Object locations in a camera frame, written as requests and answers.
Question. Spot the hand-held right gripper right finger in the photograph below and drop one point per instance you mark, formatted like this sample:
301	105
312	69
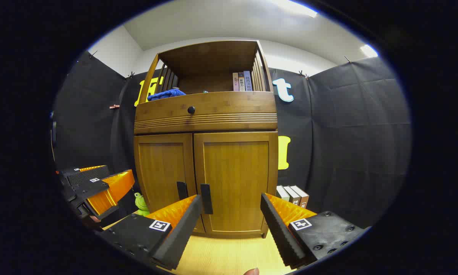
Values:
282	236

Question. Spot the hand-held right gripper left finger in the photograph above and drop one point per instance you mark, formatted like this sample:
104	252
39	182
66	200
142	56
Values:
177	238

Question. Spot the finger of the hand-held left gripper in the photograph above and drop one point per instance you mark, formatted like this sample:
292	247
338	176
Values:
85	175
114	189

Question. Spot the wooden shoe cabinet door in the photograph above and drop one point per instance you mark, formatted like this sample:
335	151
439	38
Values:
162	164
236	168

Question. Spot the wooden double-door shoe cabinet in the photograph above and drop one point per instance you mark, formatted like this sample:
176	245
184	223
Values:
210	57

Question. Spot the wooden cabinet drawer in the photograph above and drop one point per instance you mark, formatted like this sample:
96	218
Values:
229	109

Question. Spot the green frog toy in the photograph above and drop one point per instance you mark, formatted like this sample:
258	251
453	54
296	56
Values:
141	204

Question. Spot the brown cover book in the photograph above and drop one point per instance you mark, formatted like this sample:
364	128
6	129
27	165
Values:
303	198
293	196

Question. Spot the grey cover book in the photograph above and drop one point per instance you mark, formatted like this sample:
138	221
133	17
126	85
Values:
282	194

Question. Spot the blue cloth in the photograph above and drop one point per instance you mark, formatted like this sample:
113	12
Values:
166	94

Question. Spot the black cloth clip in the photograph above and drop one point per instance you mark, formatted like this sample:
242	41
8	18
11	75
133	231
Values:
129	75
346	59
302	73
93	54

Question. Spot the black drawer knob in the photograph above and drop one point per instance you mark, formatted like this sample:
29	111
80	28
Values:
191	110

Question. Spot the black backdrop cloth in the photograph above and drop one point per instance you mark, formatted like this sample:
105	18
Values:
347	145

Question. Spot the lilac spine book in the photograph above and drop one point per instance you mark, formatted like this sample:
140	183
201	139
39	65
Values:
248	81

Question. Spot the brown spine book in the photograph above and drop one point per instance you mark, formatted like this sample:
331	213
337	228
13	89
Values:
241	81

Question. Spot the pink spine book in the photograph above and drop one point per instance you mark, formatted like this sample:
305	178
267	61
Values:
235	82

